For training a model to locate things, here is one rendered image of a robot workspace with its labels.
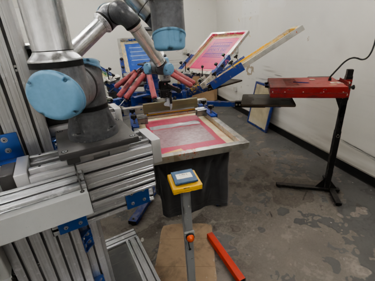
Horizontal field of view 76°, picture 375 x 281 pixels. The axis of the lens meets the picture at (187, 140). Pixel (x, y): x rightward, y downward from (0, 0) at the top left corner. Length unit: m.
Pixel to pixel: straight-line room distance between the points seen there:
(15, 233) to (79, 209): 0.14
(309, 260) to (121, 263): 1.32
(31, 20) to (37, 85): 0.13
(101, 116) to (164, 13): 0.35
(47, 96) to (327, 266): 1.98
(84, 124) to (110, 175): 0.19
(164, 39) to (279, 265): 1.77
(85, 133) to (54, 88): 0.20
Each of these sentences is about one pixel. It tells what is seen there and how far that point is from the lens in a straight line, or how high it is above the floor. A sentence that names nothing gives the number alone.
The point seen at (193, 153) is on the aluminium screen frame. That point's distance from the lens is 1.22.
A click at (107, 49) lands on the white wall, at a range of 5.79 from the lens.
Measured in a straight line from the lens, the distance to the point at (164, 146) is 1.39.
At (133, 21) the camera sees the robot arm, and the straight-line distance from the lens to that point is 1.41.
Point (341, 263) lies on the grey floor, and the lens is 2.19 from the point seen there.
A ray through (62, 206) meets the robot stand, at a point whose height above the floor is 1.15.
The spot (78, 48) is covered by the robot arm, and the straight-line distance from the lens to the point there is 1.41.
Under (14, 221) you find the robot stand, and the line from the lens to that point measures 0.72.
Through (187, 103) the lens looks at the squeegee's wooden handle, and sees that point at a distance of 1.81.
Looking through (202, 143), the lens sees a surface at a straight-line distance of 1.40.
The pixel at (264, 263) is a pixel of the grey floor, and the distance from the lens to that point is 2.02.
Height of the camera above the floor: 1.53
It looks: 23 degrees down
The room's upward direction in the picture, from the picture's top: 4 degrees counter-clockwise
